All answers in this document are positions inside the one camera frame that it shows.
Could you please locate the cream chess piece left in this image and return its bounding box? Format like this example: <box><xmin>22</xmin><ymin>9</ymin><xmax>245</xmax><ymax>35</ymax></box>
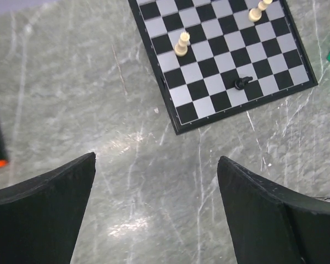
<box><xmin>174</xmin><ymin>31</ymin><xmax>190</xmax><ymax>57</ymax></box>

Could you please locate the cream chess piece right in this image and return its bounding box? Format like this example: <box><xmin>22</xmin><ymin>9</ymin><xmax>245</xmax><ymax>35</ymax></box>
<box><xmin>248</xmin><ymin>0</ymin><xmax>273</xmax><ymax>22</ymax></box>

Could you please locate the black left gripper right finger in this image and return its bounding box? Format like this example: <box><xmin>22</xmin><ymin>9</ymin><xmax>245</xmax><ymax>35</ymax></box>
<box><xmin>217</xmin><ymin>156</ymin><xmax>330</xmax><ymax>263</ymax></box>

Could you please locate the cream chess piece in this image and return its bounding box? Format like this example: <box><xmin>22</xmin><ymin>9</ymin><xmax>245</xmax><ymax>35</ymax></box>
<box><xmin>248</xmin><ymin>0</ymin><xmax>273</xmax><ymax>22</ymax></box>
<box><xmin>174</xmin><ymin>31</ymin><xmax>190</xmax><ymax>57</ymax></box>

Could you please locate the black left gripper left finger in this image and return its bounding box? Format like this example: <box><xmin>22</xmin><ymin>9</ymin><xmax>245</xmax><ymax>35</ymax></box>
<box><xmin>0</xmin><ymin>152</ymin><xmax>96</xmax><ymax>263</ymax></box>

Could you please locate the black and silver chessboard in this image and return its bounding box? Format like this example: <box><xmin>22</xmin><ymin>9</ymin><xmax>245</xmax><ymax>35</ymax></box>
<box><xmin>129</xmin><ymin>1</ymin><xmax>318</xmax><ymax>134</ymax></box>

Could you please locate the black fallen chess piece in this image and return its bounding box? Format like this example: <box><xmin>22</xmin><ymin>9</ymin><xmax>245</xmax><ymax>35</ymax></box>
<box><xmin>234</xmin><ymin>76</ymin><xmax>253</xmax><ymax>90</ymax></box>

